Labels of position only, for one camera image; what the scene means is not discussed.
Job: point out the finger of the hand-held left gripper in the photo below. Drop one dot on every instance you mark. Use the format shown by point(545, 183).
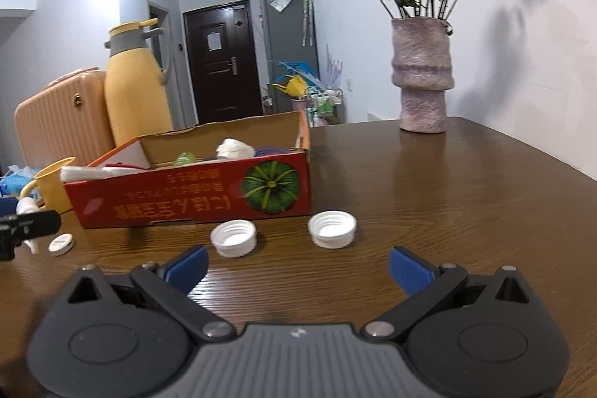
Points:
point(8, 205)

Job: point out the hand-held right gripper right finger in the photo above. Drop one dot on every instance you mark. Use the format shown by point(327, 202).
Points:
point(410, 270)

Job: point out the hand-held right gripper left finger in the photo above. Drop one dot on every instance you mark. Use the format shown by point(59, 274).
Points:
point(186, 270)

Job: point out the small white spray bottle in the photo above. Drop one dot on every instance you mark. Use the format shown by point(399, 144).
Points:
point(29, 206)

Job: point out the white bottle cap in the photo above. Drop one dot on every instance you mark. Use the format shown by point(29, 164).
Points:
point(332, 230)
point(233, 237)

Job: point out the red cardboard box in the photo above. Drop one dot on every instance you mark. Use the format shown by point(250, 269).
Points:
point(186, 197)

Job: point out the red lint brush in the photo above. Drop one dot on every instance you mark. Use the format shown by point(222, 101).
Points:
point(121, 165)

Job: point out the green spray bottle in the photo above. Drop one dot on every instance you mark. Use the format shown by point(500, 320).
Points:
point(185, 159)

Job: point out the white pill bottle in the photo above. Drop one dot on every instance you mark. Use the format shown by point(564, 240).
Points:
point(235, 149)

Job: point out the blue rimmed round lid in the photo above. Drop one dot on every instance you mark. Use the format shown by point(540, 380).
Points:
point(273, 151)

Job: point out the blue tissue pack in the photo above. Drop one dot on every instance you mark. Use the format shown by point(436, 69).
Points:
point(14, 183)

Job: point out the small flat white cap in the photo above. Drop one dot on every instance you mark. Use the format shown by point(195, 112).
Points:
point(61, 244)

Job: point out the yellow mug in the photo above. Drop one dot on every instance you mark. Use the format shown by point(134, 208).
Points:
point(49, 188)

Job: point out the pink suitcase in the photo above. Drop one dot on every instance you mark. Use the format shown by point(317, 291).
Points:
point(60, 118)

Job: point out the yellow thermos jug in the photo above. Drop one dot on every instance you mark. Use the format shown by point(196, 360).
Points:
point(137, 99)

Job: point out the metal trolley cart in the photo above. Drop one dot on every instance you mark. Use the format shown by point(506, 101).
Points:
point(326, 106)

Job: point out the pink ceramic vase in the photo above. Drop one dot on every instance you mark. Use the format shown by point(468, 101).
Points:
point(422, 76)

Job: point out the dark brown door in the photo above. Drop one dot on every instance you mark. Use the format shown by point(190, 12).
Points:
point(224, 76)

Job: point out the pink bucket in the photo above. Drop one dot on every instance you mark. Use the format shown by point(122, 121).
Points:
point(297, 105)

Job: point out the yellow watering can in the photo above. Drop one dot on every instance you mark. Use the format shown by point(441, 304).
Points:
point(294, 86)

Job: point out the white paper notice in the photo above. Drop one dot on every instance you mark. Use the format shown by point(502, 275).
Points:
point(213, 41)

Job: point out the blue plastic rack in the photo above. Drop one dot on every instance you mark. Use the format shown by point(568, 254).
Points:
point(298, 68)

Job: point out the grey interior door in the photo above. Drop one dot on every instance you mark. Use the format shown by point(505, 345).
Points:
point(158, 29)

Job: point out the grey refrigerator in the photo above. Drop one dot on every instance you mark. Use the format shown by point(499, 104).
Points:
point(289, 39)

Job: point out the white folded umbrella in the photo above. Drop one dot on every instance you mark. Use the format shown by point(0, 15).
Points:
point(306, 15)

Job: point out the clear plastic pouch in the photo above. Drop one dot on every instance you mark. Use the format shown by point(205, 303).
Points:
point(281, 0)

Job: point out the purple flower wall sticker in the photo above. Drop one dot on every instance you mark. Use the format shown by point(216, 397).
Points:
point(335, 69)

